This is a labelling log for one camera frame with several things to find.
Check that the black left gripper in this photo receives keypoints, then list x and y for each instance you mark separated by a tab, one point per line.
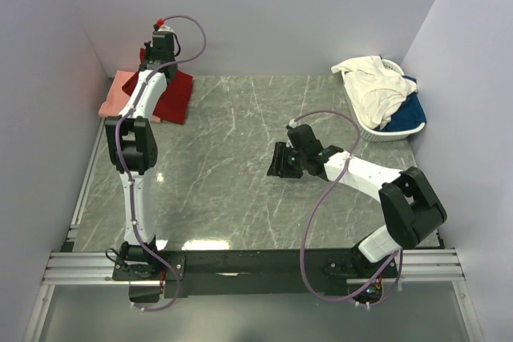
148	48

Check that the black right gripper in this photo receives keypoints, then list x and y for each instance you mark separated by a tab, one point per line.
279	165

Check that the red t shirt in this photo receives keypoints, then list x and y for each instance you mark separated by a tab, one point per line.
172	105

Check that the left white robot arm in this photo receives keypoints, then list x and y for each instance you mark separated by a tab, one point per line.
133	151

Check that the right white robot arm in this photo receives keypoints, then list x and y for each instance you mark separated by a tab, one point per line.
410	207

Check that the folded pink t shirt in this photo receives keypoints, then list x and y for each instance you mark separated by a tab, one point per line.
114	95

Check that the white laundry basket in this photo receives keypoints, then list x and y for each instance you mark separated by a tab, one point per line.
377	135

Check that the white t shirt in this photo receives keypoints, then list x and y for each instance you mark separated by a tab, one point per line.
375	91

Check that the blue t shirt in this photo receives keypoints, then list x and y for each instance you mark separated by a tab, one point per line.
406	116

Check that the black base beam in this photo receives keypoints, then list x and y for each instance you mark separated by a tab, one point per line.
330	271

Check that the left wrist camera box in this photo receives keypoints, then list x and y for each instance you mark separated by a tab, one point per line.
160	28

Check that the aluminium rail frame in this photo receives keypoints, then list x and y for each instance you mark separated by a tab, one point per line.
211	192

